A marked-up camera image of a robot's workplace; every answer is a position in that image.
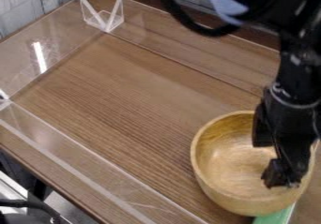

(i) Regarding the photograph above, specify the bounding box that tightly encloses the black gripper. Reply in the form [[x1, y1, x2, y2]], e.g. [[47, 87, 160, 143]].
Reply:
[[252, 83, 321, 188]]

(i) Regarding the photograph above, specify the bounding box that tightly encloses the brown wooden bowl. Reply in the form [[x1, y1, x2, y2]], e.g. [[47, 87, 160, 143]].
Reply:
[[190, 111, 312, 217]]

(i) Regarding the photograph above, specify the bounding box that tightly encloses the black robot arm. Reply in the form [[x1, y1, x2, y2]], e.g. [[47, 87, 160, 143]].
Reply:
[[211, 0, 321, 187]]

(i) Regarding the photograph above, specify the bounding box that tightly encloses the green block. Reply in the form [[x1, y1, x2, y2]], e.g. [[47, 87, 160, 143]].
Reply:
[[252, 204, 296, 224]]

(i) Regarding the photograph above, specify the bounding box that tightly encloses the clear acrylic corner bracket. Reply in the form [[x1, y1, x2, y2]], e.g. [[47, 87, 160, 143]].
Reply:
[[79, 0, 125, 33]]

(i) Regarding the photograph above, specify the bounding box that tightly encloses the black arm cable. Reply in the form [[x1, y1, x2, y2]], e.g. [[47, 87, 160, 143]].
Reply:
[[146, 0, 243, 37]]

